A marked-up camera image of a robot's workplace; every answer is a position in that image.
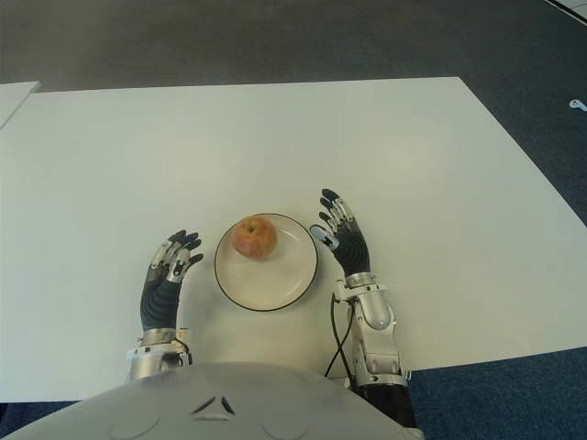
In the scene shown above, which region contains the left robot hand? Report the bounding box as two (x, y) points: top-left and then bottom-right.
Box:
(138, 230), (205, 332)

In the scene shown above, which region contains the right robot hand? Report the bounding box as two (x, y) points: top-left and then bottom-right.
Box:
(309, 187), (372, 279)

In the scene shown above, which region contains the red yellow apple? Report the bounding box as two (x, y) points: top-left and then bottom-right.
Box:
(230, 215), (279, 260)

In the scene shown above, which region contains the white plate black rim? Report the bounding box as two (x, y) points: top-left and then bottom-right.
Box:
(214, 213), (319, 314)

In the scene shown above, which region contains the grey robot torso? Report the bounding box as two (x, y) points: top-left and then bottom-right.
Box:
(0, 361), (423, 440)

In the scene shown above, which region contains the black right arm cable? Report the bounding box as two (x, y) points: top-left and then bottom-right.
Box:
(323, 292), (357, 378)

